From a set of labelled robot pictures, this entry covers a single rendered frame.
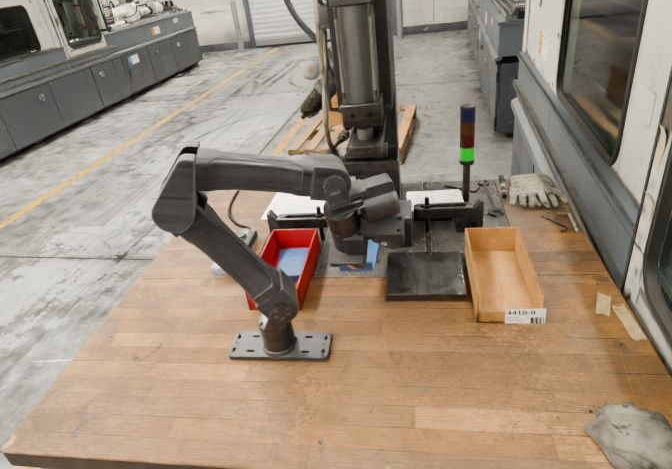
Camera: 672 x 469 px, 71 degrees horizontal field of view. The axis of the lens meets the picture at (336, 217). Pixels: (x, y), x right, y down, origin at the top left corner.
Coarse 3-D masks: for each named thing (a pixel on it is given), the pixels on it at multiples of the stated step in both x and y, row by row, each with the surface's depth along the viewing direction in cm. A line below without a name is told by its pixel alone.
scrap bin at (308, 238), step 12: (312, 228) 121; (276, 240) 124; (288, 240) 123; (300, 240) 123; (312, 240) 116; (264, 252) 114; (276, 252) 123; (312, 252) 114; (276, 264) 118; (312, 264) 114; (300, 276) 103; (300, 288) 102; (252, 300) 103; (300, 300) 102
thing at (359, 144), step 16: (384, 112) 126; (352, 128) 118; (368, 128) 108; (384, 128) 119; (352, 144) 108; (368, 144) 107; (384, 144) 113; (352, 160) 110; (368, 160) 109; (384, 160) 108
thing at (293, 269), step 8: (304, 248) 123; (280, 256) 121; (288, 256) 120; (296, 256) 120; (304, 256) 119; (280, 264) 117; (288, 264) 117; (296, 264) 116; (288, 272) 114; (296, 272) 114; (296, 280) 111
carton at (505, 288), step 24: (480, 240) 112; (504, 240) 111; (480, 264) 108; (504, 264) 107; (528, 264) 97; (480, 288) 101; (504, 288) 100; (528, 288) 98; (480, 312) 92; (504, 312) 91; (528, 312) 90
